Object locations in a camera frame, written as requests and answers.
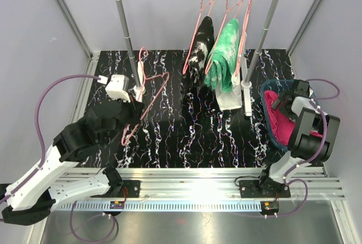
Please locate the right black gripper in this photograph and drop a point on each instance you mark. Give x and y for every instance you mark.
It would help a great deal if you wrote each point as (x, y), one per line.
(290, 115)

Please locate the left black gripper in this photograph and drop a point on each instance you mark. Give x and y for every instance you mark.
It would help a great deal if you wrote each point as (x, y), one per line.
(136, 108)

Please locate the pink trousers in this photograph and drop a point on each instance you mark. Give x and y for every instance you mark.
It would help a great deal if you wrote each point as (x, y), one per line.
(280, 125)

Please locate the black white tie-dye trousers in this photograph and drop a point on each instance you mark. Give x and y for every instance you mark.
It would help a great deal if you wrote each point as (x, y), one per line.
(201, 47)

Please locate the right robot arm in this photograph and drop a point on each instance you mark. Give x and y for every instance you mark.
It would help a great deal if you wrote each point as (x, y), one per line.
(299, 127)

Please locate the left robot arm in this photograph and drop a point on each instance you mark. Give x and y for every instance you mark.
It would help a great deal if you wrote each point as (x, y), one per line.
(35, 195)

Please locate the green tie-dye trousers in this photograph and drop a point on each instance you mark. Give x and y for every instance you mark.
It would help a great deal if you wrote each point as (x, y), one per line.
(224, 57)

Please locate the blue plastic basket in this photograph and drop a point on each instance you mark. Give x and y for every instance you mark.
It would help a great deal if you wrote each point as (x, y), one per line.
(278, 86)

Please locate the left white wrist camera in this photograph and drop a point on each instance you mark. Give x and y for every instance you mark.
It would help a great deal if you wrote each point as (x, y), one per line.
(116, 87)

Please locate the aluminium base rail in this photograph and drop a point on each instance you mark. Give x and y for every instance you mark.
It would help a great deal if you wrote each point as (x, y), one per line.
(217, 184)

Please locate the white slotted cable duct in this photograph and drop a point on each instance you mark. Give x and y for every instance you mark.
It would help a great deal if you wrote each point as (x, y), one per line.
(162, 206)

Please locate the right aluminium corner post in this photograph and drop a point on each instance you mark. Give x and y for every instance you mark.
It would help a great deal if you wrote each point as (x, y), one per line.
(304, 25)

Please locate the aluminium corner post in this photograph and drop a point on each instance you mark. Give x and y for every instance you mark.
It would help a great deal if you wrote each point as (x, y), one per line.
(74, 28)
(304, 25)

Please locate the left aluminium corner post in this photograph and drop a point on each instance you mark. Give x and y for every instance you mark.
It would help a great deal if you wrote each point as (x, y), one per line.
(74, 28)

